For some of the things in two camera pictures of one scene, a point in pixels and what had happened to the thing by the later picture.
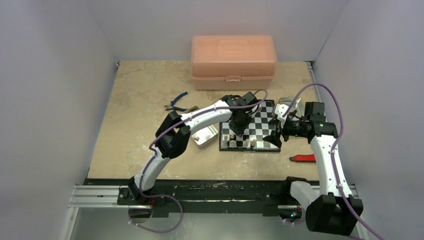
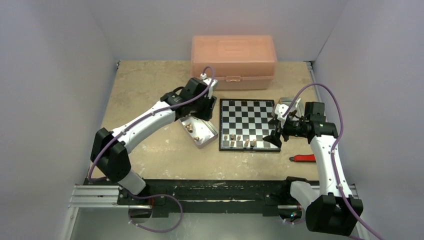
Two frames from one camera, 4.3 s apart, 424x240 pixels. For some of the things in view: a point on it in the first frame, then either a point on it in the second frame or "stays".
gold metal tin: (297, 105) stays
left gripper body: (239, 126) -> (200, 109)
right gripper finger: (274, 138) stays
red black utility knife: (303, 158) stays
